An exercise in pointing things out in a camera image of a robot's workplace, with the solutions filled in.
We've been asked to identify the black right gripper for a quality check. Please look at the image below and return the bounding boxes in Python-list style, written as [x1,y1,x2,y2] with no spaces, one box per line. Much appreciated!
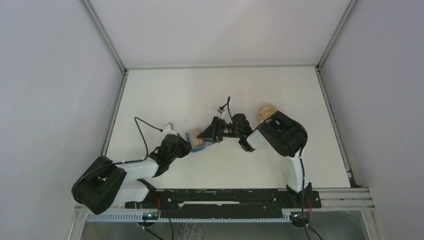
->
[196,116,242,143]

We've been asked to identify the orange credit card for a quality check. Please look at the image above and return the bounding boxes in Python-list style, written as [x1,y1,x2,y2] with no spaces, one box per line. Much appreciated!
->
[186,127,203,147]

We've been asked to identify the blue leather card holder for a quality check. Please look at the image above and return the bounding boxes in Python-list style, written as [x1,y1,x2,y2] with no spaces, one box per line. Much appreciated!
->
[185,125,215,153]

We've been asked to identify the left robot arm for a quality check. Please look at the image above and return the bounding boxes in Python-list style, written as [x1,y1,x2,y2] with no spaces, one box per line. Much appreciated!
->
[71,133,192,215]

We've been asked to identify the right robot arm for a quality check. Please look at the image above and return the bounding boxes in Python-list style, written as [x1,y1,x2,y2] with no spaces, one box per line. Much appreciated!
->
[186,111,310,208]

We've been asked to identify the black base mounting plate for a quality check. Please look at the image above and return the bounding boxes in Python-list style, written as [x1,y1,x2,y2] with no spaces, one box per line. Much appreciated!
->
[124,188,322,217]

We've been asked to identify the beige oval tray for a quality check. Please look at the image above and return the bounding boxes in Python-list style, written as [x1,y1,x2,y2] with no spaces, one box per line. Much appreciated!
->
[257,103,278,122]

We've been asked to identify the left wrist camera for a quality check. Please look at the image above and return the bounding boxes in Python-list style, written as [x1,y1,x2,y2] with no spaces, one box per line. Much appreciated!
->
[161,122,177,136]

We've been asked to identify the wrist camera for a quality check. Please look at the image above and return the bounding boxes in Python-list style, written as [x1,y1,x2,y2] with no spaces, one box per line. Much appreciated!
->
[217,107,227,119]
[161,122,177,136]

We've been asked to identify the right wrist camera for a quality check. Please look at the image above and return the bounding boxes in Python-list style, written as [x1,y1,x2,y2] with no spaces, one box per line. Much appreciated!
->
[217,107,227,119]

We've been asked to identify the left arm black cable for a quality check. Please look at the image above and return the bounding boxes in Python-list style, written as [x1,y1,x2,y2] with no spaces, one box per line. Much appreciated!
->
[133,116,165,160]

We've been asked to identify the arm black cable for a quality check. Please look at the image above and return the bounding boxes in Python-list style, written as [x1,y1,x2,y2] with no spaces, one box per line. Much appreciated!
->
[133,116,165,160]
[219,96,324,240]

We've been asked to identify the white cable duct strip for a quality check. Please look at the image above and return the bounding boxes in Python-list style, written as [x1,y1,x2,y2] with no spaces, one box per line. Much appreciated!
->
[85,210,302,223]

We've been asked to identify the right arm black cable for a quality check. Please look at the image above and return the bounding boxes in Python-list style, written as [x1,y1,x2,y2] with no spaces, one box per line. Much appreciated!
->
[219,96,324,240]

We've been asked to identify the aluminium frame rails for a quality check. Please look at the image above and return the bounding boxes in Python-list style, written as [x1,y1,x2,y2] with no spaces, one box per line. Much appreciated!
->
[67,188,374,240]

